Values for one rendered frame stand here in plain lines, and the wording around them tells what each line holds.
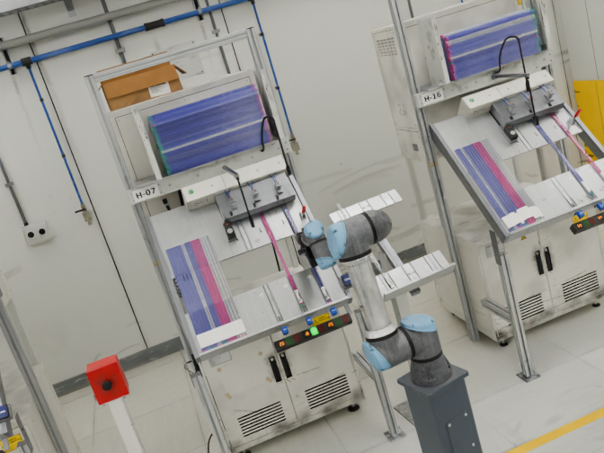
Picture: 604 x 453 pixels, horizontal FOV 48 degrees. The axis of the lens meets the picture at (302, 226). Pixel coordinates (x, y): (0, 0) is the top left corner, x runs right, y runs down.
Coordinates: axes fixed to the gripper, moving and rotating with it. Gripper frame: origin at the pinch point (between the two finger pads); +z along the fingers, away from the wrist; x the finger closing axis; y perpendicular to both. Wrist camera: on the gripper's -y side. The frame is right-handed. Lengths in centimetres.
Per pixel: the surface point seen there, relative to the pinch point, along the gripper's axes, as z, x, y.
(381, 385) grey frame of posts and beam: 17, -12, -64
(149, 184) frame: 5, 53, 55
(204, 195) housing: 4, 32, 42
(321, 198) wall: 168, -58, 65
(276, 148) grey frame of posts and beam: 7, -7, 53
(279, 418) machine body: 49, 33, -61
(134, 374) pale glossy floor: 191, 104, -2
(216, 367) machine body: 31, 53, -29
